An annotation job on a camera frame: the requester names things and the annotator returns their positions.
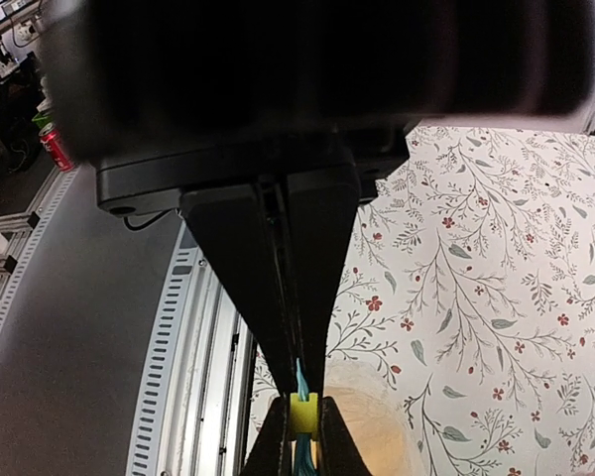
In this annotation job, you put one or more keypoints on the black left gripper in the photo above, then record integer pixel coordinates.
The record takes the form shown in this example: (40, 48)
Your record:
(214, 179)

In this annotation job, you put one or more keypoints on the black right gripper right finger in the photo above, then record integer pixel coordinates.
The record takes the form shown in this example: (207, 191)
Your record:
(337, 453)

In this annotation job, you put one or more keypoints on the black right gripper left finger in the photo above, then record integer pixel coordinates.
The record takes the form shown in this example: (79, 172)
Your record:
(272, 454)

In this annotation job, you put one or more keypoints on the peach toy fruit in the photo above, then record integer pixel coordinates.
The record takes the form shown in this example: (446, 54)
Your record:
(376, 431)

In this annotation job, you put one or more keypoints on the clear zip top bag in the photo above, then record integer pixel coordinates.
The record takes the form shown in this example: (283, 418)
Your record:
(304, 419)

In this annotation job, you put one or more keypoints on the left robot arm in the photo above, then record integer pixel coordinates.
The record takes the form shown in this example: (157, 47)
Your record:
(266, 124)

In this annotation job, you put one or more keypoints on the red soda can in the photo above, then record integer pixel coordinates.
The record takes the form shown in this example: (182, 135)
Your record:
(50, 140)

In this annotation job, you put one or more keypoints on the front aluminium rail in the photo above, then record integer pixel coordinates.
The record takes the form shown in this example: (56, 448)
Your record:
(120, 353)

